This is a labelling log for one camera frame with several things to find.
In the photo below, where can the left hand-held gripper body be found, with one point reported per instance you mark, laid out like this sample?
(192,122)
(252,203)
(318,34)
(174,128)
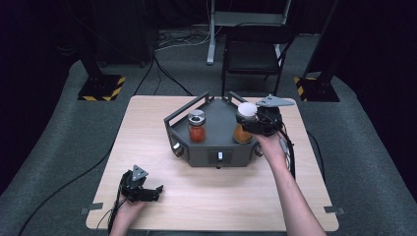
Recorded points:
(134,190)

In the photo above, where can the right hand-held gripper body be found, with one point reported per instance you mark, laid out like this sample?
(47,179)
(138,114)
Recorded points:
(270,121)

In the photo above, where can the white lid spice jar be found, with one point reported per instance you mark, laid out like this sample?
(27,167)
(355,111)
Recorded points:
(246,109)

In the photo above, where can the black corner rack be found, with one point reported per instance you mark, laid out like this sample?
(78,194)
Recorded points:
(218,137)

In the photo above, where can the silver lid spice jar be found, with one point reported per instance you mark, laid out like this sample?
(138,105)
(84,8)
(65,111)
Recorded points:
(197,131)

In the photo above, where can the person's left hand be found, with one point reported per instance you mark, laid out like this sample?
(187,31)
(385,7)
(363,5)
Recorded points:
(128,209)

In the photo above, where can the person's right hand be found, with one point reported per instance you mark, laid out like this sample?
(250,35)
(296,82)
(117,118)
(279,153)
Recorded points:
(273,149)

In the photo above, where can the grey tape piece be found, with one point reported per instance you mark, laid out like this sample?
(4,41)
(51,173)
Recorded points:
(334,210)
(91,208)

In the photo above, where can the black stand with striped base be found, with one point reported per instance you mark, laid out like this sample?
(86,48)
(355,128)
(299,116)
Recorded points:
(100,87)
(316,88)

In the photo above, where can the black folding chair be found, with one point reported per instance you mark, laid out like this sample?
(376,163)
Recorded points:
(252,55)

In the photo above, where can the grey metal stand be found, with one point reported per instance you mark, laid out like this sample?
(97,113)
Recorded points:
(211,39)

